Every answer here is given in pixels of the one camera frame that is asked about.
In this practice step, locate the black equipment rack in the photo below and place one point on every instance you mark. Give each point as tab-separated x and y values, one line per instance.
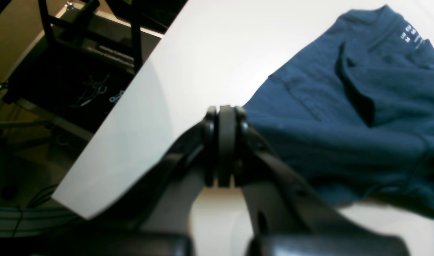
73	74

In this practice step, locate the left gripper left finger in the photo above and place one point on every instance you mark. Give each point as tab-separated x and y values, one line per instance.
155	210

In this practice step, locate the dark blue t-shirt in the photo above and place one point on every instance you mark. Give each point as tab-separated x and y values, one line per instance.
353	111

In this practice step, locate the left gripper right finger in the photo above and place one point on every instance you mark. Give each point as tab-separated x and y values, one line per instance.
288	217

